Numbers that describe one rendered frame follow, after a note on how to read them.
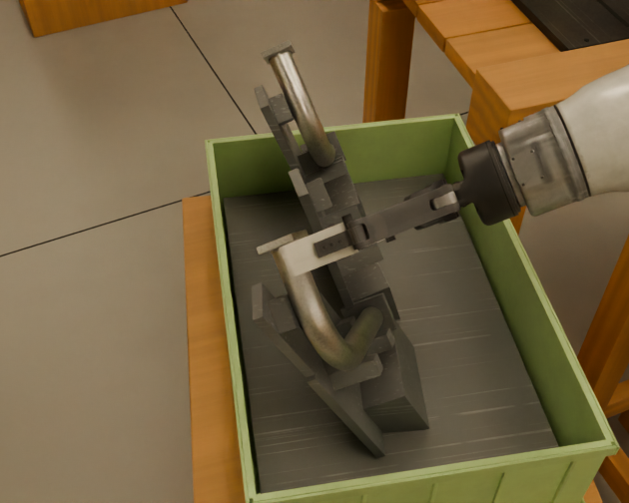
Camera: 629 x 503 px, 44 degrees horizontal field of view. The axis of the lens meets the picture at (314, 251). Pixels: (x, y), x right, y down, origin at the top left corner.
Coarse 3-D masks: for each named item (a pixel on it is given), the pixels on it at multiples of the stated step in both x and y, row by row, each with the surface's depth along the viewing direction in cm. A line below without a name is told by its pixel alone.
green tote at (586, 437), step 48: (240, 144) 124; (384, 144) 129; (432, 144) 130; (240, 192) 131; (480, 240) 121; (528, 288) 104; (240, 336) 117; (528, 336) 106; (240, 384) 92; (576, 384) 93; (240, 432) 88; (576, 432) 95; (384, 480) 84; (432, 480) 85; (480, 480) 88; (528, 480) 90; (576, 480) 92
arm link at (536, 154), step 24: (528, 120) 70; (552, 120) 68; (504, 144) 69; (528, 144) 68; (552, 144) 67; (504, 168) 70; (528, 168) 68; (552, 168) 68; (576, 168) 67; (528, 192) 69; (552, 192) 69; (576, 192) 69
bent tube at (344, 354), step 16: (288, 240) 76; (288, 288) 78; (304, 288) 78; (304, 304) 78; (320, 304) 78; (304, 320) 78; (320, 320) 78; (368, 320) 95; (320, 336) 78; (336, 336) 80; (352, 336) 88; (368, 336) 91; (320, 352) 80; (336, 352) 80; (352, 352) 82; (336, 368) 83; (352, 368) 85
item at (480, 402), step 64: (384, 192) 131; (256, 256) 121; (384, 256) 121; (448, 256) 121; (448, 320) 113; (256, 384) 105; (448, 384) 105; (512, 384) 105; (256, 448) 99; (320, 448) 99; (384, 448) 99; (448, 448) 99; (512, 448) 99
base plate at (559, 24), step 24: (528, 0) 164; (552, 0) 164; (576, 0) 164; (600, 0) 164; (624, 0) 164; (552, 24) 158; (576, 24) 158; (600, 24) 158; (624, 24) 158; (576, 48) 152
